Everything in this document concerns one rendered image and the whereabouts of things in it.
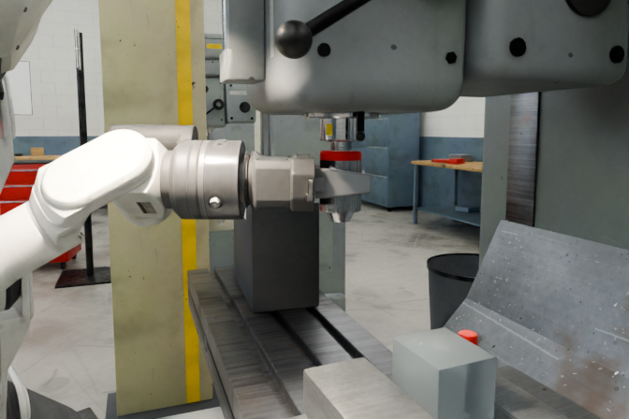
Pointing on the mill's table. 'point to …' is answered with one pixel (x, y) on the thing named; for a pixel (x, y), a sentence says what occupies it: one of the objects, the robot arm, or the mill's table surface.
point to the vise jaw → (356, 394)
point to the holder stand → (278, 258)
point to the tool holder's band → (341, 155)
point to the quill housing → (359, 36)
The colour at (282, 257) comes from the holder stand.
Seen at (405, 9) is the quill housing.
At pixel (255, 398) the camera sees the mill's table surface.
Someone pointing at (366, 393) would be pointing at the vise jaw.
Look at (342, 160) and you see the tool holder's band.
